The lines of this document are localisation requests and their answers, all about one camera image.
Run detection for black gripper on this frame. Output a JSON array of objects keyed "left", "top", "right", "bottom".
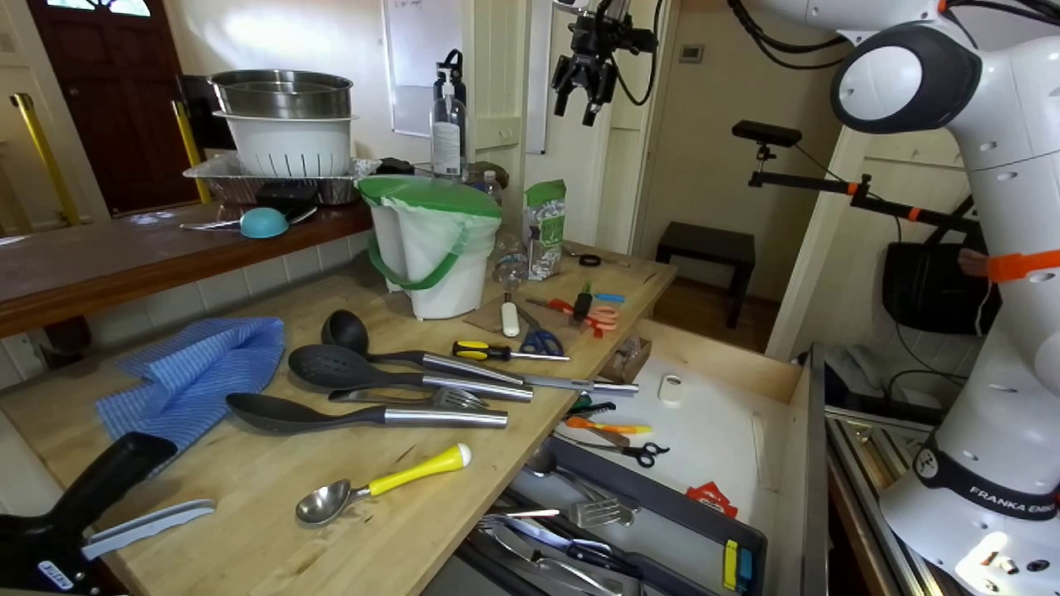
[{"left": 550, "top": 11, "right": 644, "bottom": 129}]

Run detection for open wooden drawer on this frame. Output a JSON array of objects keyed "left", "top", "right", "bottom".
[{"left": 425, "top": 319, "right": 835, "bottom": 596}]

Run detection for tall clear bottle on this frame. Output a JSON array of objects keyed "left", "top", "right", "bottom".
[{"left": 432, "top": 46, "right": 472, "bottom": 178}]

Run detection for white paper sheet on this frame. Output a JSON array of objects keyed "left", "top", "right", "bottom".
[{"left": 379, "top": 0, "right": 466, "bottom": 143}]

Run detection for crushed clear plastic bottle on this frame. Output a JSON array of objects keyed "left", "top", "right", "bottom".
[{"left": 490, "top": 235, "right": 531, "bottom": 287}]

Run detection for black stand with orange clips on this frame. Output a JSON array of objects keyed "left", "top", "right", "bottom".
[{"left": 729, "top": 117, "right": 991, "bottom": 238}]

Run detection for black stool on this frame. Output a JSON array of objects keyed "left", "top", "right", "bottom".
[{"left": 655, "top": 221, "right": 763, "bottom": 331}]

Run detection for white bin with green lid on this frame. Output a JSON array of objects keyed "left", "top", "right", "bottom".
[{"left": 357, "top": 176, "right": 507, "bottom": 324}]

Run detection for orange scissors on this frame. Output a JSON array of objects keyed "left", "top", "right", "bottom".
[{"left": 527, "top": 293, "right": 624, "bottom": 340}]

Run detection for brown wooden block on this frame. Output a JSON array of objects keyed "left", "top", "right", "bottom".
[{"left": 601, "top": 337, "right": 655, "bottom": 384}]

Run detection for yellow black screwdriver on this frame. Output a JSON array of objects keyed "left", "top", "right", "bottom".
[{"left": 451, "top": 337, "right": 574, "bottom": 368}]

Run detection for white colander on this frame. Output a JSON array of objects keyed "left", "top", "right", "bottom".
[{"left": 225, "top": 113, "right": 357, "bottom": 183}]

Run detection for steel pot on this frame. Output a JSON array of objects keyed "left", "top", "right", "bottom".
[{"left": 208, "top": 66, "right": 357, "bottom": 121}]

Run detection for black scissors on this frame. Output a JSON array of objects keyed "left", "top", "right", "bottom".
[{"left": 560, "top": 425, "right": 674, "bottom": 469}]

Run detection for white dish tray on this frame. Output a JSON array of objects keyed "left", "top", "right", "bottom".
[{"left": 183, "top": 152, "right": 367, "bottom": 184}]

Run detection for yellow rod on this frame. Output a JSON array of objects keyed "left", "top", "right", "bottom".
[
  {"left": 11, "top": 93, "right": 83, "bottom": 228},
  {"left": 170, "top": 99, "right": 216, "bottom": 208}
]

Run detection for black bag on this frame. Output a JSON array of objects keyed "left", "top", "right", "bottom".
[{"left": 882, "top": 194, "right": 1003, "bottom": 340}]

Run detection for dark grey cutlery tray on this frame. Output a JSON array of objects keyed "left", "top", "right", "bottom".
[{"left": 457, "top": 432, "right": 771, "bottom": 596}]

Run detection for red plastic piece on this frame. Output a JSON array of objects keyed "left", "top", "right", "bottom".
[{"left": 685, "top": 479, "right": 741, "bottom": 522}]

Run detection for dark brown door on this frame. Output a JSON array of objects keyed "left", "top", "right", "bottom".
[{"left": 28, "top": 0, "right": 207, "bottom": 215}]

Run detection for blue cloth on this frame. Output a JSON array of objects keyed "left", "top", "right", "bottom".
[{"left": 92, "top": 314, "right": 290, "bottom": 452}]

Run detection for yellow stick in tray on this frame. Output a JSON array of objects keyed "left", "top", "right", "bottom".
[{"left": 718, "top": 537, "right": 741, "bottom": 593}]

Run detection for brown wooden counter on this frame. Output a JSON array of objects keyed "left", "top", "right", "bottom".
[{"left": 0, "top": 199, "right": 379, "bottom": 340}]

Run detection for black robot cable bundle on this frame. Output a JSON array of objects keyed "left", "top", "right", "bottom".
[{"left": 608, "top": 0, "right": 856, "bottom": 110}]

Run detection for grey handled tool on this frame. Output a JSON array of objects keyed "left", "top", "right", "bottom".
[{"left": 527, "top": 378, "right": 644, "bottom": 399}]

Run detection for orange handled tool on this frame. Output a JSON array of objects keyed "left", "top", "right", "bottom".
[{"left": 562, "top": 411, "right": 655, "bottom": 444}]

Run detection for black ladle steel handle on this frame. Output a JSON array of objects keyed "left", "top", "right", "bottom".
[{"left": 317, "top": 309, "right": 531, "bottom": 389}]

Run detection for black slotted spoon steel handle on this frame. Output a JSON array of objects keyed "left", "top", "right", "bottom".
[{"left": 287, "top": 340, "right": 536, "bottom": 404}]

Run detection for ice cream scoop yellow handle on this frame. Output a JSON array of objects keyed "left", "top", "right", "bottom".
[{"left": 290, "top": 440, "right": 475, "bottom": 528}]

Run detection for black serving spoon steel handle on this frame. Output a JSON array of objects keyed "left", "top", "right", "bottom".
[{"left": 225, "top": 389, "right": 512, "bottom": 437}]

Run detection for aluminium frame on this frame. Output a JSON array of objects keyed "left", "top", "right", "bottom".
[{"left": 825, "top": 404, "right": 955, "bottom": 596}]

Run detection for black plastic handle tool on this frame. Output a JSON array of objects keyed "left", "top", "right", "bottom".
[{"left": 0, "top": 429, "right": 178, "bottom": 596}]

